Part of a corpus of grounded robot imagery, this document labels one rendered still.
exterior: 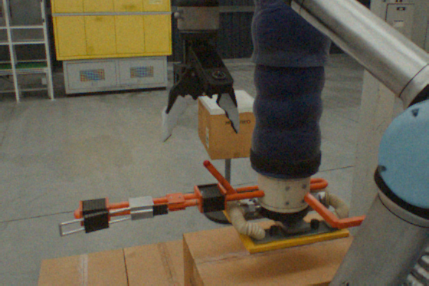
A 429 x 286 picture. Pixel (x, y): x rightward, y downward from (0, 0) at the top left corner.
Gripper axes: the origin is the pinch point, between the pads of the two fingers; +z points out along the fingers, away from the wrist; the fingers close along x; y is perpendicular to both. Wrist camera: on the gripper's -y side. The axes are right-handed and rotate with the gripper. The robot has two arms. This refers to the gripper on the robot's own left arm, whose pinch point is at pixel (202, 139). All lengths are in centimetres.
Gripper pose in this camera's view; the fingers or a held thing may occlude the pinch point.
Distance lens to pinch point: 80.1
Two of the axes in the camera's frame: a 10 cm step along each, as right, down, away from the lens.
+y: -3.5, -2.7, 9.0
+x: -9.4, 1.0, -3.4
